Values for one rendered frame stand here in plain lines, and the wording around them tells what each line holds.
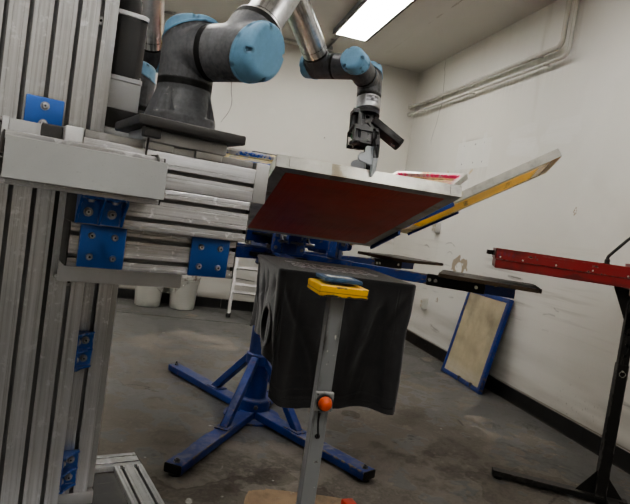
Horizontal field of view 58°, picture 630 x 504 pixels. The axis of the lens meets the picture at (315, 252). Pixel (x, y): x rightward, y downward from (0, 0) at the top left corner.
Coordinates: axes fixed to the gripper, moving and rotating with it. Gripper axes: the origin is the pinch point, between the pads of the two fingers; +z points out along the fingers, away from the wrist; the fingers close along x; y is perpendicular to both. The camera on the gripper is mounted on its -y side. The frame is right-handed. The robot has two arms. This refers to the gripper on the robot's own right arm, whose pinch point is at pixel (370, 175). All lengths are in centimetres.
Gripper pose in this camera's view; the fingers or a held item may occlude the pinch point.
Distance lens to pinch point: 171.4
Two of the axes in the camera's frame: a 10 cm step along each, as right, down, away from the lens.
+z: -0.8, 9.7, -2.1
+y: -9.6, -1.3, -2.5
